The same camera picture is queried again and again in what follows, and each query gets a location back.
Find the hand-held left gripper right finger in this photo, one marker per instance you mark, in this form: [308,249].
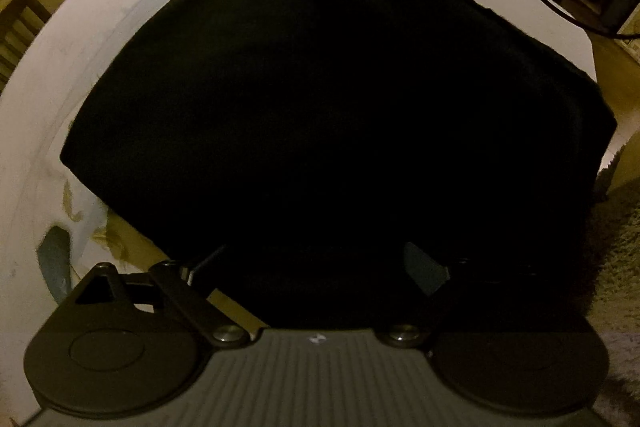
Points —
[422,269]

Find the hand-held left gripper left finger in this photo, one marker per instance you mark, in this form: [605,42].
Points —
[200,267]

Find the black garment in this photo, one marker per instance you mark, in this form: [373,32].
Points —
[340,117]

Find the shaggy rug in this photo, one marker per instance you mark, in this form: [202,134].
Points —
[617,267]

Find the wooden slat-back chair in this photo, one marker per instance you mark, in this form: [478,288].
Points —
[17,37]

